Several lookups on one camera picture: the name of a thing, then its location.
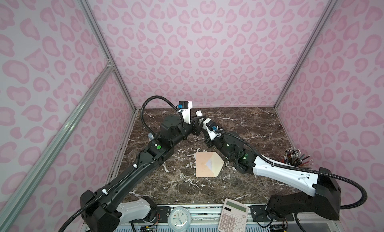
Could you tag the beige envelope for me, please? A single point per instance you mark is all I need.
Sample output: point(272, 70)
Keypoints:
point(201, 169)

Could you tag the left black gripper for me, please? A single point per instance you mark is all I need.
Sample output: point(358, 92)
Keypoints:
point(195, 125)

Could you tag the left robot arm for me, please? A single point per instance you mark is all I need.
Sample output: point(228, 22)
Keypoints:
point(102, 210)

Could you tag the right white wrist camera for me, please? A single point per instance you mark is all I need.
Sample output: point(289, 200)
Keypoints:
point(211, 128)

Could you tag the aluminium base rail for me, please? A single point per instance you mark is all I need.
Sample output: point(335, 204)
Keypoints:
point(205, 218)

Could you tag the light blue box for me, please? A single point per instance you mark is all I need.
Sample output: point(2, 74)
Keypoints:
point(150, 136)

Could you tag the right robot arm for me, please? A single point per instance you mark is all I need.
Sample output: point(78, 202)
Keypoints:
point(317, 194)

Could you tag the white round clock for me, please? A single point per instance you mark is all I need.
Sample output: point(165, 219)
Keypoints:
point(179, 219)

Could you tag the white calculator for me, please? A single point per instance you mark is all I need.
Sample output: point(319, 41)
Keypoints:
point(233, 217)

